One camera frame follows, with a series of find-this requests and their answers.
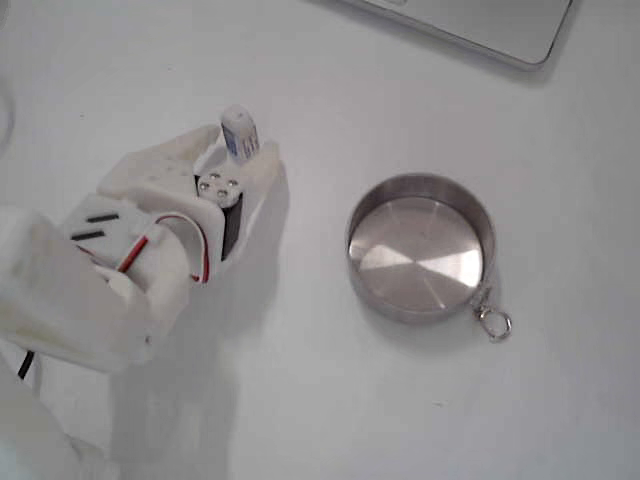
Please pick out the small white and blue box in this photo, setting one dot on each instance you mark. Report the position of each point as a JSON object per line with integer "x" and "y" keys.
{"x": 241, "y": 135}

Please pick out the round metal bowl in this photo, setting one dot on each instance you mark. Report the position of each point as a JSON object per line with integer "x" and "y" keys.
{"x": 420, "y": 260}

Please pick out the silver laptop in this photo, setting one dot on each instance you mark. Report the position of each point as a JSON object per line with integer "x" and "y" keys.
{"x": 475, "y": 25}

